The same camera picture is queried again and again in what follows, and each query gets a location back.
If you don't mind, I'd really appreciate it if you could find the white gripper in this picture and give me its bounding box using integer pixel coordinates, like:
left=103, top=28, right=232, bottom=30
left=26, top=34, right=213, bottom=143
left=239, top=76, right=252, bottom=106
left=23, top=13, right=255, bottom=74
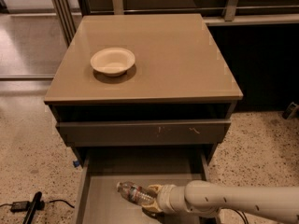
left=142, top=184, right=187, bottom=214

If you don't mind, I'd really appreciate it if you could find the clear plastic water bottle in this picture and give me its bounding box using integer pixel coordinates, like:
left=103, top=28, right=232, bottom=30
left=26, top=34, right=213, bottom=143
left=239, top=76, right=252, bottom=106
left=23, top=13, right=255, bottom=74
left=117, top=181, right=156, bottom=206

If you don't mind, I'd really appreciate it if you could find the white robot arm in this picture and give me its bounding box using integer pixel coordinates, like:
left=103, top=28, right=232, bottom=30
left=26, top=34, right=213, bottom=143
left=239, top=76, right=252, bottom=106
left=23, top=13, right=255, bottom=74
left=142, top=180, right=299, bottom=224

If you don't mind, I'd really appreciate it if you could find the grey open middle drawer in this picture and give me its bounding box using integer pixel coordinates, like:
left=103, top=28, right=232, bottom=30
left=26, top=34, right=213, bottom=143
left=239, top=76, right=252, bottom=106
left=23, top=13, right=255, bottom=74
left=72, top=147, right=217, bottom=224

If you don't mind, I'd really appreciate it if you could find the grey top drawer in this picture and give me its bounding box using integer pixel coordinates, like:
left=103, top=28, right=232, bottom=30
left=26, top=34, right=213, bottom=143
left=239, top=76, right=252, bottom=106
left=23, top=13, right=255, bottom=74
left=57, top=119, right=231, bottom=147

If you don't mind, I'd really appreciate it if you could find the grey drawer cabinet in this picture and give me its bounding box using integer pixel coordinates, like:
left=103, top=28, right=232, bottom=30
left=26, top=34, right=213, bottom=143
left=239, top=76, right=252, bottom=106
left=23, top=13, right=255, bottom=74
left=45, top=14, right=243, bottom=161

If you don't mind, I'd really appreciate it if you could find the blue cabinet caster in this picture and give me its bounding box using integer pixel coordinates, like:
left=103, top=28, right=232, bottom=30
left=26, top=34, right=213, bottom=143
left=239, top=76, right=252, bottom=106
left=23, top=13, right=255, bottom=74
left=73, top=161, right=80, bottom=168

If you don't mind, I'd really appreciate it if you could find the black bar on floor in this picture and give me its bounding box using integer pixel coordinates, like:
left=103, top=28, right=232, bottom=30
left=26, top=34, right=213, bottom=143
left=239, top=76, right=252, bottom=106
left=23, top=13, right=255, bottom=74
left=22, top=191, right=45, bottom=224

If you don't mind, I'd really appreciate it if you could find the black power adapter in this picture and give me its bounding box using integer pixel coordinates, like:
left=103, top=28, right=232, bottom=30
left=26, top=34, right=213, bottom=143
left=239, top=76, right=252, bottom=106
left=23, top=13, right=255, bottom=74
left=10, top=201, right=30, bottom=213

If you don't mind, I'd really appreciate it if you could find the white paper bowl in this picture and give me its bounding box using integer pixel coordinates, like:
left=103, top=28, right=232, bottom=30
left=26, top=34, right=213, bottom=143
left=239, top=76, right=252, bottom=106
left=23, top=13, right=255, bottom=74
left=91, top=48, right=135, bottom=77

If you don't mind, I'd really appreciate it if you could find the dark object on floor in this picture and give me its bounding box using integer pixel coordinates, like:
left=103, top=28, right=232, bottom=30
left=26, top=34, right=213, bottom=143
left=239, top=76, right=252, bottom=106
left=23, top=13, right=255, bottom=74
left=282, top=102, right=298, bottom=119

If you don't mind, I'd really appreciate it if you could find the wooden metal shelf unit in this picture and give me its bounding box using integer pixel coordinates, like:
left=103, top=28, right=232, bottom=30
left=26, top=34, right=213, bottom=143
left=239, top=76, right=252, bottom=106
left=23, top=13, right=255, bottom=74
left=52, top=0, right=299, bottom=42

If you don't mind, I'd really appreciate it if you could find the black floor cable right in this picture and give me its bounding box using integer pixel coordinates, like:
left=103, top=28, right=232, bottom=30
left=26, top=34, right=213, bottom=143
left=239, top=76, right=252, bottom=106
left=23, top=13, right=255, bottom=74
left=223, top=208, right=249, bottom=224

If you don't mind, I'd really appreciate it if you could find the black adapter cable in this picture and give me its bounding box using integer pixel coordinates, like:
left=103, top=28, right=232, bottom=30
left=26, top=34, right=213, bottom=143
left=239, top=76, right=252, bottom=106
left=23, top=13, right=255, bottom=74
left=0, top=199, right=76, bottom=209

